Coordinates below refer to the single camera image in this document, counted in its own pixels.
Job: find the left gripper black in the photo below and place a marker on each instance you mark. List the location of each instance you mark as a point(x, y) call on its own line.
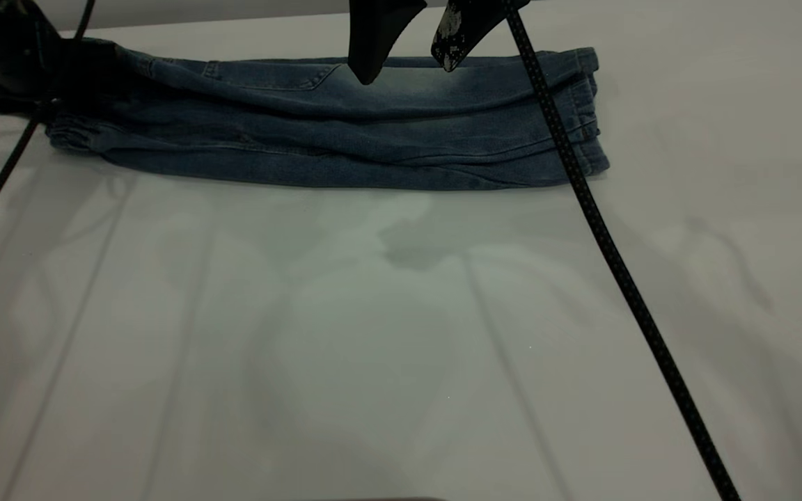
point(11, 56)

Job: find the blue denim shorts basketball print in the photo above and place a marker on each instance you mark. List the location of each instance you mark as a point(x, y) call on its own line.
point(303, 139)

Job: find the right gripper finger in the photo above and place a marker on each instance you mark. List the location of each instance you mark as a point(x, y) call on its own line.
point(376, 35)

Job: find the right gripper worn finger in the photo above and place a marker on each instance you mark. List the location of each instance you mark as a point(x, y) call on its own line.
point(460, 31)

